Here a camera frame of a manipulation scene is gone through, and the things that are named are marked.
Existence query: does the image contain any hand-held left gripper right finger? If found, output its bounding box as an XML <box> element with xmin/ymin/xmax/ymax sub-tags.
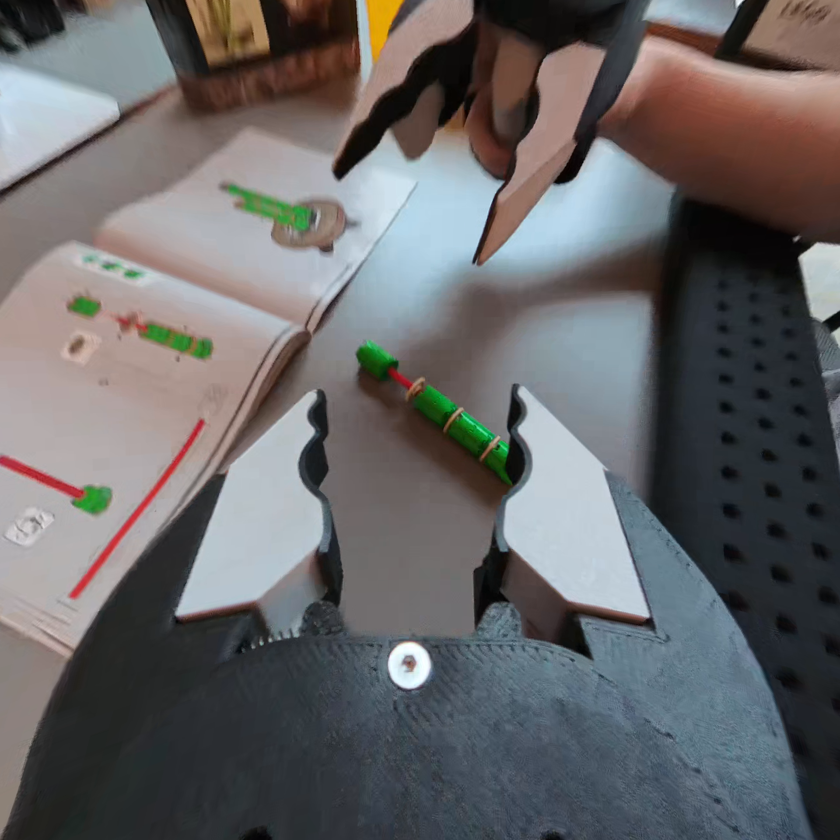
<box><xmin>473</xmin><ymin>384</ymin><xmax>652</xmax><ymax>641</ymax></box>

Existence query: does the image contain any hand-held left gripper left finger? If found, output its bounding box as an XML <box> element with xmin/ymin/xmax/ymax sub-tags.
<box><xmin>175</xmin><ymin>388</ymin><xmax>344</xmax><ymax>635</ymax></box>

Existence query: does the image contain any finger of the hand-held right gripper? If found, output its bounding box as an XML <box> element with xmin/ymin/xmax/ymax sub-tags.
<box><xmin>331</xmin><ymin>0</ymin><xmax>480</xmax><ymax>182</ymax></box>
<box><xmin>472</xmin><ymin>43</ymin><xmax>608</xmax><ymax>267</ymax></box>

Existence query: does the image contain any green bamboo stalk red axle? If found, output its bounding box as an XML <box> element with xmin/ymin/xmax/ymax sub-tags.
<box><xmin>387</xmin><ymin>367</ymin><xmax>515</xmax><ymax>487</ymax></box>

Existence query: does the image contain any green cylinder brick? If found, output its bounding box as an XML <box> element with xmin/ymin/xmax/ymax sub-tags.
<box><xmin>356</xmin><ymin>339</ymin><xmax>400</xmax><ymax>383</ymax></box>

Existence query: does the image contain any person's right forearm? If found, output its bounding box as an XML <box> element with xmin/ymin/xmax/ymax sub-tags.
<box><xmin>600</xmin><ymin>36</ymin><xmax>840</xmax><ymax>245</ymax></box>

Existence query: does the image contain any grey desk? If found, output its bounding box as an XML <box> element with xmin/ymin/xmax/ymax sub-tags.
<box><xmin>0</xmin><ymin>26</ymin><xmax>840</xmax><ymax>840</ymax></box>

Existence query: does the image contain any person's right hand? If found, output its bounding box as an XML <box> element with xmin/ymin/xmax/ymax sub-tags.
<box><xmin>461</xmin><ymin>92</ymin><xmax>527</xmax><ymax>179</ymax></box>

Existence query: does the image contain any yellow tray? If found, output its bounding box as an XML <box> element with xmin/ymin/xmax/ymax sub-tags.
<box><xmin>364</xmin><ymin>0</ymin><xmax>408</xmax><ymax>64</ymax></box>

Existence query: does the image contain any black bamboo toy box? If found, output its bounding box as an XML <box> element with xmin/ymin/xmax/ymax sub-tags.
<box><xmin>145</xmin><ymin>0</ymin><xmax>362</xmax><ymax>112</ymax></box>

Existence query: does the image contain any open instruction booklet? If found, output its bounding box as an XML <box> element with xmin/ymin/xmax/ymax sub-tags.
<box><xmin>0</xmin><ymin>126</ymin><xmax>418</xmax><ymax>658</ymax></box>

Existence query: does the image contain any black perforated mat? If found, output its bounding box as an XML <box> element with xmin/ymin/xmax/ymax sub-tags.
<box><xmin>648</xmin><ymin>193</ymin><xmax>840</xmax><ymax>840</ymax></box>

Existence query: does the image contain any black white marker sign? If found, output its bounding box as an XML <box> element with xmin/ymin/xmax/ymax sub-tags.
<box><xmin>714</xmin><ymin>0</ymin><xmax>840</xmax><ymax>70</ymax></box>

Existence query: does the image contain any white document stand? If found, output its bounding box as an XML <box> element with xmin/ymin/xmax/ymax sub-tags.
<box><xmin>0</xmin><ymin>62</ymin><xmax>122</xmax><ymax>192</ymax></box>

